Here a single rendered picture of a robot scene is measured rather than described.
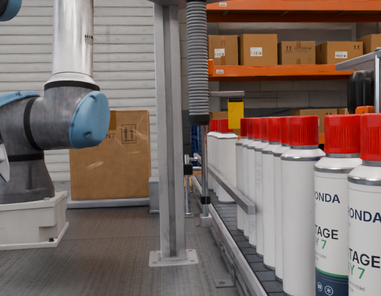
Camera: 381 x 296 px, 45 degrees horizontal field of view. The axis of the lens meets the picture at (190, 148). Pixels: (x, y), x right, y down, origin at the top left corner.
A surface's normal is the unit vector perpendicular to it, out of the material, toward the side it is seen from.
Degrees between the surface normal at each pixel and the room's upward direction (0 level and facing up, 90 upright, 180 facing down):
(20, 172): 70
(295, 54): 90
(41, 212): 90
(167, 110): 90
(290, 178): 90
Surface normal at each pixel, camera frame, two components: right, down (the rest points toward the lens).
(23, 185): 0.40, -0.31
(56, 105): -0.31, -0.13
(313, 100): 0.13, 0.06
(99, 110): 0.97, 0.07
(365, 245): -0.79, 0.06
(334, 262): -0.61, 0.07
